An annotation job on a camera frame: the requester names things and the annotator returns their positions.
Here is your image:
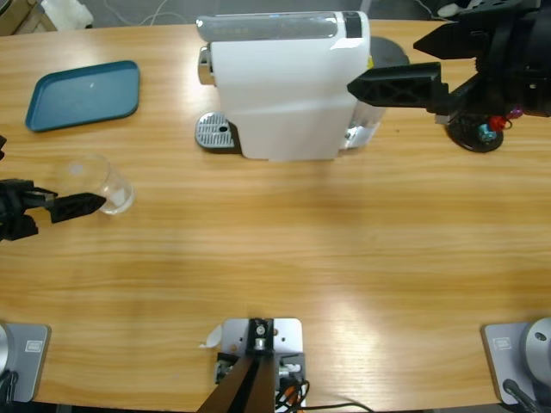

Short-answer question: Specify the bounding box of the teal plastic tray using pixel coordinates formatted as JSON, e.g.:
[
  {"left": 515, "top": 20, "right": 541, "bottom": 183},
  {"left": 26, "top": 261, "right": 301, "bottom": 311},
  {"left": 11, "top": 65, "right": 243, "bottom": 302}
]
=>
[{"left": 24, "top": 59, "right": 142, "bottom": 133}]

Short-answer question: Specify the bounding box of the clear water tank grey lid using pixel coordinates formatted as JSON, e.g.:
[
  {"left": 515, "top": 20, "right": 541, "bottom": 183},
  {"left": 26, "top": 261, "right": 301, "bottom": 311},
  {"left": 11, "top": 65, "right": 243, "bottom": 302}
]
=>
[{"left": 344, "top": 36, "right": 411, "bottom": 151}]

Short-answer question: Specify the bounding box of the white capsule coffee machine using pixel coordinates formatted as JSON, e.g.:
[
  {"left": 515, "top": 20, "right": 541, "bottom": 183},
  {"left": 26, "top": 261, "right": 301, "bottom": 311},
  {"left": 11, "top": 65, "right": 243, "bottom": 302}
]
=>
[{"left": 195, "top": 10, "right": 372, "bottom": 163}]

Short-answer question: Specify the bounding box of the dark camera post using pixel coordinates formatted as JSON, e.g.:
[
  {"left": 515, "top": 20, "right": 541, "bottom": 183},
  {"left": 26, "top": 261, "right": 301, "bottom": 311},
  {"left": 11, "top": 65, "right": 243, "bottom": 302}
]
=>
[{"left": 197, "top": 354, "right": 276, "bottom": 413}]

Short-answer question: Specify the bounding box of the white camera mounting plate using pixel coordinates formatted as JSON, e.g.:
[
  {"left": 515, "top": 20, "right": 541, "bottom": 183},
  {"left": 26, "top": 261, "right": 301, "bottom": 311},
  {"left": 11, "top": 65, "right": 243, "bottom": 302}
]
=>
[{"left": 220, "top": 317, "right": 303, "bottom": 358}]

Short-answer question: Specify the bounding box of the clear drinking glass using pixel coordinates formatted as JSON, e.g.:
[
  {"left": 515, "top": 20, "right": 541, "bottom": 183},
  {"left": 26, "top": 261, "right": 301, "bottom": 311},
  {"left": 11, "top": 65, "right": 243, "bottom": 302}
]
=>
[{"left": 57, "top": 153, "right": 137, "bottom": 216}]

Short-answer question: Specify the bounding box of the white tape tag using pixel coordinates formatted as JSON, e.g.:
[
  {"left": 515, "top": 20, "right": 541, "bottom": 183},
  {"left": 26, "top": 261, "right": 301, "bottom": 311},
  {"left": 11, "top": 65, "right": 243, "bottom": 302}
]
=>
[{"left": 197, "top": 324, "right": 223, "bottom": 349}]

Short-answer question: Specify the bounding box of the brown cardboard box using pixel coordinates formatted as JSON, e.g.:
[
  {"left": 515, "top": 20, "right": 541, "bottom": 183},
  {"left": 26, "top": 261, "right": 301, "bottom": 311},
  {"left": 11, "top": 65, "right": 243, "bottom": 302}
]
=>
[{"left": 0, "top": 0, "right": 57, "bottom": 38}]

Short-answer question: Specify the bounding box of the black capsule holder with rods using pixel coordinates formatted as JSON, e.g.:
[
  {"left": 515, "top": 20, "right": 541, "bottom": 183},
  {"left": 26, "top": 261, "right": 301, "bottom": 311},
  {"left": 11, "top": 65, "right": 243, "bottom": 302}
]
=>
[{"left": 445, "top": 112, "right": 505, "bottom": 154}]

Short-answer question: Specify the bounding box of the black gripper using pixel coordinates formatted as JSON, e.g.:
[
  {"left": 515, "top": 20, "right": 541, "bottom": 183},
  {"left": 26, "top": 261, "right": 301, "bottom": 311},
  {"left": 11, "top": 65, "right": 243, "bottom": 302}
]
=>
[
  {"left": 346, "top": 19, "right": 551, "bottom": 118},
  {"left": 0, "top": 178, "right": 108, "bottom": 243}
]

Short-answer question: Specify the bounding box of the black base cable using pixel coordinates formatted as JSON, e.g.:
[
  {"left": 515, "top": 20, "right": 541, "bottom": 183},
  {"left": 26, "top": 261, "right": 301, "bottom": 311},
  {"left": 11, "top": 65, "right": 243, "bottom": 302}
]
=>
[
  {"left": 0, "top": 370, "right": 19, "bottom": 404},
  {"left": 502, "top": 378, "right": 542, "bottom": 413}
]

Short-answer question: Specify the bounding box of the black orange cable bundle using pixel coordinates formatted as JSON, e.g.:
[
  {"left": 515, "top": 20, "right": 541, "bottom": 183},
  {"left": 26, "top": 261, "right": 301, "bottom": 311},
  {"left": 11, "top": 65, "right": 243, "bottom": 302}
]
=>
[{"left": 275, "top": 378, "right": 375, "bottom": 413}]

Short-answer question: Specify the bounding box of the white foam block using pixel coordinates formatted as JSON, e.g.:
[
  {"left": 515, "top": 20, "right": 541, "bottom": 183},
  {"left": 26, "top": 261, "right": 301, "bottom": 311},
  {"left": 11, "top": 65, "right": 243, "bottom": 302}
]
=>
[{"left": 40, "top": 0, "right": 95, "bottom": 29}]

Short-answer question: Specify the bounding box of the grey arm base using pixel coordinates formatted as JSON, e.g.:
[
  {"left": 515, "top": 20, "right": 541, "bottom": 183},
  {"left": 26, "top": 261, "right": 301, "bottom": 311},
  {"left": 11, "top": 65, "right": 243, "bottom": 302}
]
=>
[
  {"left": 480, "top": 317, "right": 551, "bottom": 405},
  {"left": 0, "top": 323, "right": 52, "bottom": 404}
]

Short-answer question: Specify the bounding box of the white floor cable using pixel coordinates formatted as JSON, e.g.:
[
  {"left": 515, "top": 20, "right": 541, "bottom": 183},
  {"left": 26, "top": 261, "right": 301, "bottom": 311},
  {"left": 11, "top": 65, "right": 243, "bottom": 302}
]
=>
[{"left": 109, "top": 0, "right": 207, "bottom": 28}]

